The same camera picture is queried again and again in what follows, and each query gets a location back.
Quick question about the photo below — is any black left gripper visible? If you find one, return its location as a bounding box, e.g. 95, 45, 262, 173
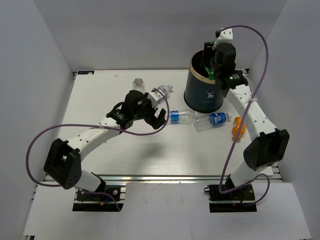
132, 93, 167, 130

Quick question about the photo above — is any green plastic soda bottle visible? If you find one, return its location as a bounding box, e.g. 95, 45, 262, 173
204, 63, 215, 80

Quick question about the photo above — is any crushed clear bottle white cap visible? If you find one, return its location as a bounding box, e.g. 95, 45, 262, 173
132, 77, 145, 93

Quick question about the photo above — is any orange plastic bottle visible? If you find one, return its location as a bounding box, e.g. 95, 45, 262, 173
231, 116, 246, 141

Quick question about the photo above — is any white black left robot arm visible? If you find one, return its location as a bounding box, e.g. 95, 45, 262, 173
43, 89, 169, 200

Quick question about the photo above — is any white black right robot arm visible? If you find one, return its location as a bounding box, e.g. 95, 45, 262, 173
210, 42, 290, 200

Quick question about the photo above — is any dark blue gold-rimmed bin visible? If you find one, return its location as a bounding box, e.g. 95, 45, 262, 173
183, 43, 236, 113

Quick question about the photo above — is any small bottle green-blue label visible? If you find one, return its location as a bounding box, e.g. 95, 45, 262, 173
157, 85, 174, 97

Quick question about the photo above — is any clear bottle blue wrap label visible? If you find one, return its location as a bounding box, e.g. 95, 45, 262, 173
193, 112, 233, 132

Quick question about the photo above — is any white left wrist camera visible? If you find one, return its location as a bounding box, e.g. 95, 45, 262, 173
147, 91, 164, 109

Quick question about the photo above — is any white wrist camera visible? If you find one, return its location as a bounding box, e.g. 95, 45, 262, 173
147, 91, 164, 109
215, 28, 233, 43

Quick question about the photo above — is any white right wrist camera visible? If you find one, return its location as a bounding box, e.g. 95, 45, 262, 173
215, 28, 233, 43

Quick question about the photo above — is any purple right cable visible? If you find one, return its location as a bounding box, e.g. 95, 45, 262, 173
218, 24, 271, 207

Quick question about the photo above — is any aluminium table edge rail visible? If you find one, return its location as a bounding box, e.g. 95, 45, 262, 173
44, 173, 283, 185

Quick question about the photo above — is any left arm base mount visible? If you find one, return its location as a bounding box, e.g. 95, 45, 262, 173
72, 185, 126, 213

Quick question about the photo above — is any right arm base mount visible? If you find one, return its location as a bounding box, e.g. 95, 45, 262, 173
203, 184, 257, 213

